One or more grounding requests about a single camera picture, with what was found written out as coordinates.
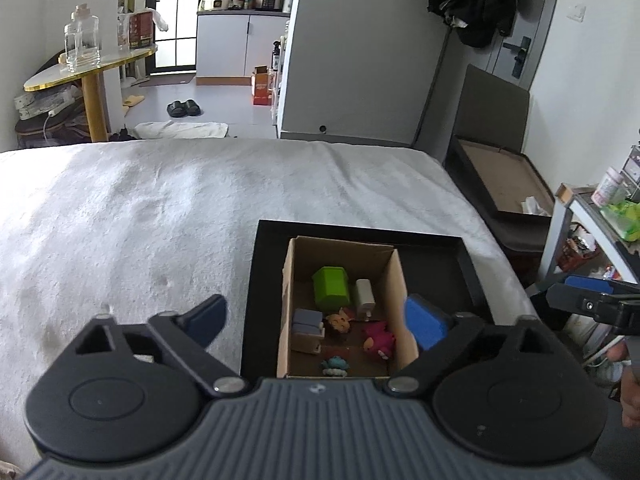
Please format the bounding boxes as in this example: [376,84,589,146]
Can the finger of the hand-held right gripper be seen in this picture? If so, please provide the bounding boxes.
[546,284,607,318]
[562,275,640,295]

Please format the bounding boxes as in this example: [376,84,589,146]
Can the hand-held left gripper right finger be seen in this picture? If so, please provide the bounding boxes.
[386,294,576,395]

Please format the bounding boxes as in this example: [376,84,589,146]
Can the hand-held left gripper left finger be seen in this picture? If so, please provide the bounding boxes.
[57,294,248,396]

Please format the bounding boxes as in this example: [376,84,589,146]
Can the pink toy figure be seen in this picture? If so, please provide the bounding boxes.
[362,321,398,360]

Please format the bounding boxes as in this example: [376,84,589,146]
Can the white toy block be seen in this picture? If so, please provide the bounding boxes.
[355,278,377,321]

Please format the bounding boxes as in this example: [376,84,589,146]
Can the black tray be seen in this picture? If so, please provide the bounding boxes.
[240,219,488,379]

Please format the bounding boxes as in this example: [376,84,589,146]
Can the orange toy figure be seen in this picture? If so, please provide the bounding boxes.
[326,310,354,334]

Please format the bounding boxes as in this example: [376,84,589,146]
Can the grey and beige toy furniture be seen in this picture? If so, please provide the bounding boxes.
[291,309,326,355]

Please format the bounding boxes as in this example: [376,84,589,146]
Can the teal toy figure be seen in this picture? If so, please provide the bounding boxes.
[321,356,351,377]

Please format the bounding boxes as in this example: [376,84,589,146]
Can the green toy block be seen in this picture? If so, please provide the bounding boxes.
[312,266,352,311]

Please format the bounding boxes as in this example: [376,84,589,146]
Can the brown cardboard box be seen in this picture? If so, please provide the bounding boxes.
[276,236,420,379]

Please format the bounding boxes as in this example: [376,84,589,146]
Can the person's right hand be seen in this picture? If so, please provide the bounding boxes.
[621,369,640,428]

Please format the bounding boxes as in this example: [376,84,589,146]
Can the grey storage rack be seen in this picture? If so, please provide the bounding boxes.
[537,184,640,321]

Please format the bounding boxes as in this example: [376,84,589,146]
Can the green packet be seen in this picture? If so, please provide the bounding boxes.
[600,200,640,242]

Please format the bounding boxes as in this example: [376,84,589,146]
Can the crumpled white tissue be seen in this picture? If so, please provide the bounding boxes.
[520,196,551,217]

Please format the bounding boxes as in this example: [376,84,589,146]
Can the white bottle pink label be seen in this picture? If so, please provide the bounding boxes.
[592,167,626,207]

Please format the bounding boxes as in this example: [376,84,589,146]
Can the dark cat scratcher box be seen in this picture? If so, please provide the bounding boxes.
[444,64,557,261]

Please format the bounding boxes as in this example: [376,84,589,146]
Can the white floor towel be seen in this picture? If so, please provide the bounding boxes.
[135,121,229,140]

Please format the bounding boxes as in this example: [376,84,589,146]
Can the orange cardboard box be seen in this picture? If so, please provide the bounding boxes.
[251,66,276,106]

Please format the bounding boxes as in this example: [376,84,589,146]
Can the dark bag under table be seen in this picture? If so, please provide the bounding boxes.
[14,85,108,149]

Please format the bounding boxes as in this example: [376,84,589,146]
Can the dark door mat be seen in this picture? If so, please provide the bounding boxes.
[137,74,197,87]

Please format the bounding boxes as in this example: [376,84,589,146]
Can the gold-rimmed side table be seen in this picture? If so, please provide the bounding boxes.
[24,44,158,143]

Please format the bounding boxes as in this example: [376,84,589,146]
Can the white power strip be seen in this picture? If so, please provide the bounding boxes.
[14,85,82,121]

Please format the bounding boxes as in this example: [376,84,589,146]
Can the white kitchen cabinet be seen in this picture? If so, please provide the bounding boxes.
[196,11,292,79]

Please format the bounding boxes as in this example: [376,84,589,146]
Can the grey door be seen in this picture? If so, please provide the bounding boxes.
[487,0,565,81]

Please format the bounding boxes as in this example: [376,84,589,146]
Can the red box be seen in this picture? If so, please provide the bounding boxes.
[129,10,154,50]

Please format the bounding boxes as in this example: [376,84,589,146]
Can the black-framed glass door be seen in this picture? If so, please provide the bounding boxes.
[149,0,207,74]

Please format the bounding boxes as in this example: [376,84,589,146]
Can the black hanging jacket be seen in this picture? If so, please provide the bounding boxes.
[427,0,517,49]

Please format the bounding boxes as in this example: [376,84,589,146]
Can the black door lock handle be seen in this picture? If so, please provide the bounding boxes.
[502,36,532,79]

